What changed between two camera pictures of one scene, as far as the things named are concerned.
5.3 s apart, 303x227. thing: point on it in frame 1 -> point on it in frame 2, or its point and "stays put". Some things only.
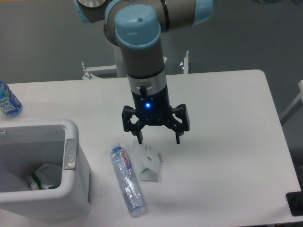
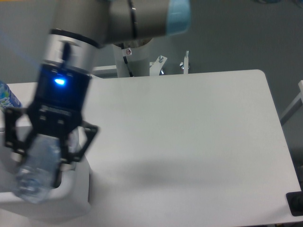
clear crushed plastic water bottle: [122, 162] -> [38, 173]
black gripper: [153, 109] -> [57, 110]
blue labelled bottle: [10, 104] stays put
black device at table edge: [295, 201] stays put
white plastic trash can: [24, 144] stays put
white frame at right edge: [294, 106] stays put
